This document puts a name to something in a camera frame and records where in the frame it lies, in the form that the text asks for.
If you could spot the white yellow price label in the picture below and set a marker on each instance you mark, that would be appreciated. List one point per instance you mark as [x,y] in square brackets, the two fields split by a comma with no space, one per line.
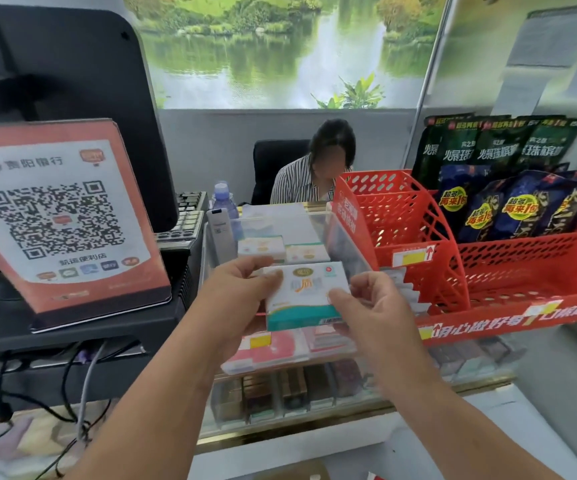
[413,256]

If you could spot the clear acrylic display case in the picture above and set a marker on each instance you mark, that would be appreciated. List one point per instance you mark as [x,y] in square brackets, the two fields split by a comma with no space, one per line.
[288,224]

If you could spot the person's left thumb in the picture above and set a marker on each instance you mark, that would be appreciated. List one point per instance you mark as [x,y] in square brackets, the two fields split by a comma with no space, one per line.
[264,284]

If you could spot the paper notice sheet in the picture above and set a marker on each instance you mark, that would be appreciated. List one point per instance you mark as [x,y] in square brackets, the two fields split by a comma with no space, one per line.
[551,34]

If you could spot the person's left hand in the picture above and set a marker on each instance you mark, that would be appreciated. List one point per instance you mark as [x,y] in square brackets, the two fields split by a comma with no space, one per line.
[228,304]

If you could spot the orange code sign stand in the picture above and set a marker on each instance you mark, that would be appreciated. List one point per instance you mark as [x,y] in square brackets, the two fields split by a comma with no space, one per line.
[58,219]

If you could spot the black cash register base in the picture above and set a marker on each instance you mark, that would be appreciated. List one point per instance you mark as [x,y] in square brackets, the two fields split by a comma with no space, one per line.
[133,334]

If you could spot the glass counter with gold trim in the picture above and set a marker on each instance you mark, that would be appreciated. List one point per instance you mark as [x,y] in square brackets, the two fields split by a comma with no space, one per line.
[318,419]

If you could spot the grey keyboard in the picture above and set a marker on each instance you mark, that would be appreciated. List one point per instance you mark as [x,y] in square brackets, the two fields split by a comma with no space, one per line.
[184,222]

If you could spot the person's right forearm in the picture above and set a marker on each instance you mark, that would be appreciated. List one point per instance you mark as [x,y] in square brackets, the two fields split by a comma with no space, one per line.
[458,434]

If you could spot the white and teal small box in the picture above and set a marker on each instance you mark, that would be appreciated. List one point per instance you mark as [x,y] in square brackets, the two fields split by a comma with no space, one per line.
[306,294]

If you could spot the black office chair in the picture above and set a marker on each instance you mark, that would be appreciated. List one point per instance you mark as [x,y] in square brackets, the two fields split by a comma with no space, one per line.
[273,164]

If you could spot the person's left forearm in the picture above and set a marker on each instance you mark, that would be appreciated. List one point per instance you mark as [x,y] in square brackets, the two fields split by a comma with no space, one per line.
[153,414]

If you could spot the person's right thumb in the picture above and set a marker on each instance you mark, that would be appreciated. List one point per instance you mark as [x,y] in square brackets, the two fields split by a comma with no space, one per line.
[342,303]

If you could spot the lake landscape poster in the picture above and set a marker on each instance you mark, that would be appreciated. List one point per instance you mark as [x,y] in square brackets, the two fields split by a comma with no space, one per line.
[278,49]

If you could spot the red plastic display rack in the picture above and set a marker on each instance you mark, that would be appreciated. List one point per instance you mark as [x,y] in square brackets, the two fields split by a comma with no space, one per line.
[493,274]

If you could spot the clear plastic water bottle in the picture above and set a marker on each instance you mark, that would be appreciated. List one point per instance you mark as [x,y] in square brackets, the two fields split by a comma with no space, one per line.
[224,199]

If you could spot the white orange small box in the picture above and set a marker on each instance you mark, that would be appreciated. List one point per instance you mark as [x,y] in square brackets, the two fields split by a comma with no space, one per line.
[307,253]
[262,247]

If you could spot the black monitor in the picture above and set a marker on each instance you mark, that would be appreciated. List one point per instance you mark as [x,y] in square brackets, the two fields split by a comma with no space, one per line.
[78,69]

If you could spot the pink flat box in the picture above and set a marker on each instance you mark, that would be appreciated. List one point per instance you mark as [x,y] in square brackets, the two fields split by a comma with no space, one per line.
[273,349]
[326,339]

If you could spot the white metal pole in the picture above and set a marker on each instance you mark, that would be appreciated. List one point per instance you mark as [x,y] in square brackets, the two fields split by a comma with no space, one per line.
[431,69]

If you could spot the white handheld device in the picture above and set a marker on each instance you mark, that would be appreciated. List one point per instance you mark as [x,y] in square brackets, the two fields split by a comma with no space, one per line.
[220,234]

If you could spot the green snack packet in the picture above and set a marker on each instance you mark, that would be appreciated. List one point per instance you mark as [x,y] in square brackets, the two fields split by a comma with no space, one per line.
[426,149]
[501,144]
[461,144]
[548,142]

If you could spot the person's right hand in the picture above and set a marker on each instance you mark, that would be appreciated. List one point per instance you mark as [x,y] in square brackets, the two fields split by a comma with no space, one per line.
[386,329]

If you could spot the row of cigarette packs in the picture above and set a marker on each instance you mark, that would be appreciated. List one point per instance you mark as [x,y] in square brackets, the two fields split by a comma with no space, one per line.
[313,384]

